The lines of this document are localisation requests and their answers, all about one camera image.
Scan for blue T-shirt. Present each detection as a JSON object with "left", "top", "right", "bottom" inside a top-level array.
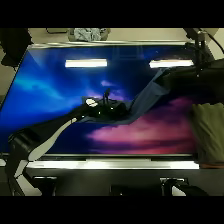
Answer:
[{"left": 79, "top": 67, "right": 172, "bottom": 127}]

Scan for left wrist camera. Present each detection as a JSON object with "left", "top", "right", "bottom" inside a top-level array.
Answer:
[{"left": 101, "top": 87, "right": 113, "bottom": 105}]

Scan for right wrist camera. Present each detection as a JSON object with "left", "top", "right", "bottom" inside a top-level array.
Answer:
[{"left": 183, "top": 27, "right": 208, "bottom": 76}]

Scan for olive green garment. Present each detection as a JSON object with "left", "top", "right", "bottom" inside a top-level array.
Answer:
[{"left": 189, "top": 102, "right": 224, "bottom": 166}]

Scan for black cable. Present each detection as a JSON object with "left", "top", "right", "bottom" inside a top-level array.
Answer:
[{"left": 205, "top": 30, "right": 224, "bottom": 56}]

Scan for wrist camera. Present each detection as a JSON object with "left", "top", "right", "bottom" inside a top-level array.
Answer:
[
  {"left": 183, "top": 27, "right": 208, "bottom": 76},
  {"left": 101, "top": 87, "right": 113, "bottom": 105}
]

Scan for silver frame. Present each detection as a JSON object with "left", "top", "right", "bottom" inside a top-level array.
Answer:
[{"left": 0, "top": 152, "right": 224, "bottom": 197}]

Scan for heap of clothes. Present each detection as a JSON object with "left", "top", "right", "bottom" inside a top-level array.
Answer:
[{"left": 67, "top": 27, "right": 111, "bottom": 43}]

